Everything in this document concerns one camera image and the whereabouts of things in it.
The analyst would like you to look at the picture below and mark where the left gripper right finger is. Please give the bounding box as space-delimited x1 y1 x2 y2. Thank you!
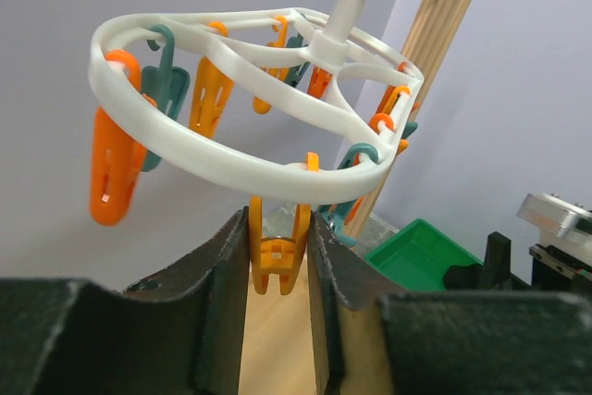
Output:
307 214 591 394

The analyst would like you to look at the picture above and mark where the green plastic bin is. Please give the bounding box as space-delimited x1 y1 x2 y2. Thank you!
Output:
364 218 482 291

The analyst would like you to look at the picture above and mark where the teal clip back left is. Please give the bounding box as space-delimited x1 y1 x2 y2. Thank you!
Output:
282 10 312 90

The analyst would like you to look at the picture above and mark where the teal clip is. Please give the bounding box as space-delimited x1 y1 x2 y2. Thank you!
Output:
317 121 420 248
141 24 191 121
282 10 312 90

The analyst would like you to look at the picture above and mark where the white plastic clip hanger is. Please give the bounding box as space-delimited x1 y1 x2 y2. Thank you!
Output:
88 0 425 204

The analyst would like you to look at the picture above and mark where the black garment in bin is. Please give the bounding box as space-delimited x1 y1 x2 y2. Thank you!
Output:
442 264 483 290

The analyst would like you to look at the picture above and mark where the teal clip front right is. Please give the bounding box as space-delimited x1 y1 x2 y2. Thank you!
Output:
317 121 420 248

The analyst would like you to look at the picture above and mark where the wooden hanging rack frame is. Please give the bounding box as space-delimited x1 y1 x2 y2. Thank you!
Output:
239 0 472 394

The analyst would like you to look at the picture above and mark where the yellow clip inner left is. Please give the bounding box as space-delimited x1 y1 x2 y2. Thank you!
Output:
252 15 290 115

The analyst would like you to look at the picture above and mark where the teal clip front left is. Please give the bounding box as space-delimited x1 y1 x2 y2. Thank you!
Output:
141 24 191 121

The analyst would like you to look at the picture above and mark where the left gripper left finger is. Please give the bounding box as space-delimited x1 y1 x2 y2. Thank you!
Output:
1 209 249 394

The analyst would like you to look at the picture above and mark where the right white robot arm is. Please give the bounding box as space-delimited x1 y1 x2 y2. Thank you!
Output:
477 193 591 297

